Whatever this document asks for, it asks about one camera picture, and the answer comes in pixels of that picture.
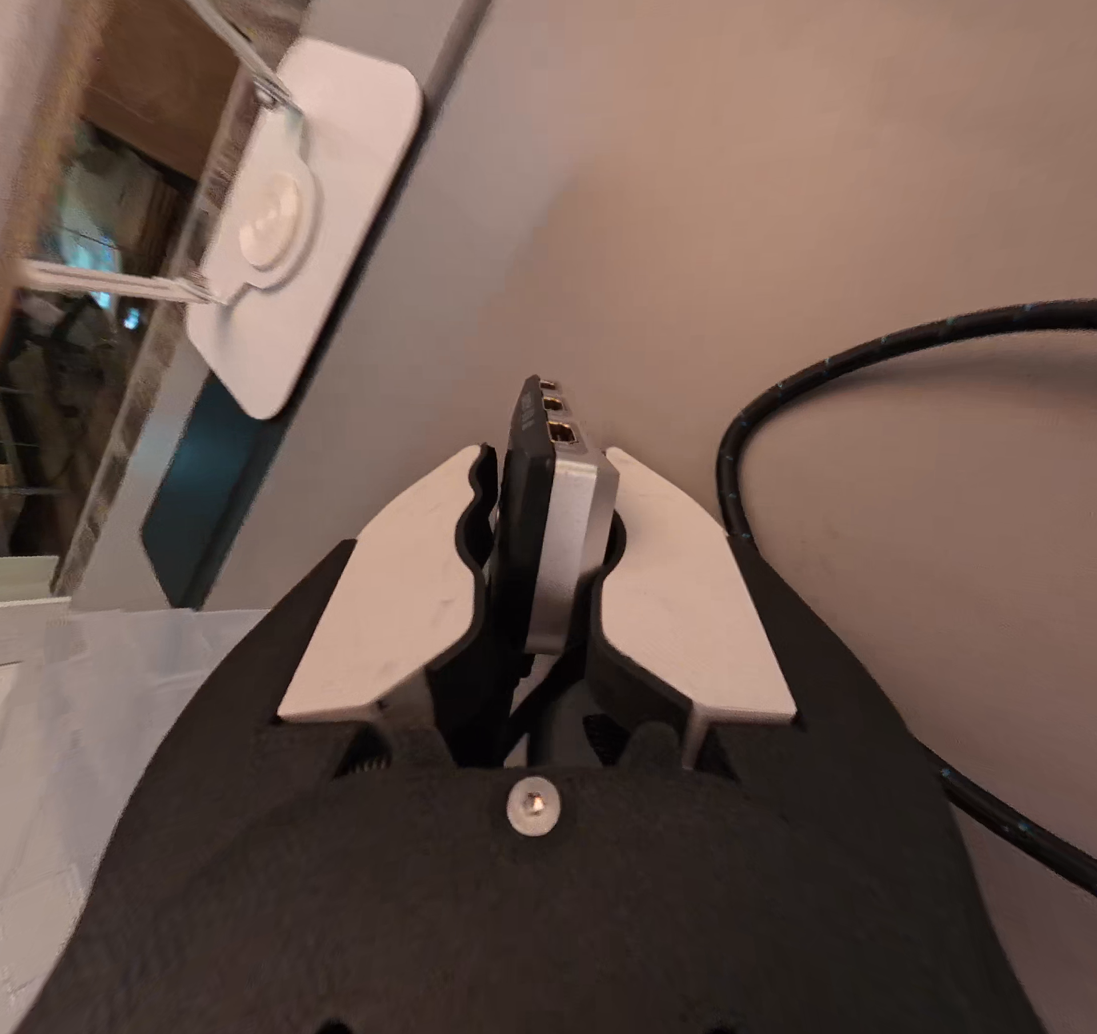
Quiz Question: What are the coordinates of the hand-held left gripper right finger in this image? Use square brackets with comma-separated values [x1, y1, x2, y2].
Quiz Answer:
[587, 448, 798, 771]

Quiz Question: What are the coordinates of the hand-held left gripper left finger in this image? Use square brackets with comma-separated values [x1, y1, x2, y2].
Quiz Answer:
[277, 444, 522, 768]

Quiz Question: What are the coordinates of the silver black hdmi switch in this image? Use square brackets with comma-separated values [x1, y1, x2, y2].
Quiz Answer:
[489, 374, 620, 656]

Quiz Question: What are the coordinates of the clear lidded plastic box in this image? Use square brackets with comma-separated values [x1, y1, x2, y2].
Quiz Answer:
[0, 554, 275, 1009]

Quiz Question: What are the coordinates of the white stand base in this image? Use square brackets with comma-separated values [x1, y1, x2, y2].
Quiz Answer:
[17, 0, 423, 420]

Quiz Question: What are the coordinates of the black braided hdmi cable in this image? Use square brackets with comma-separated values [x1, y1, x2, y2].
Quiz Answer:
[718, 298, 1097, 891]

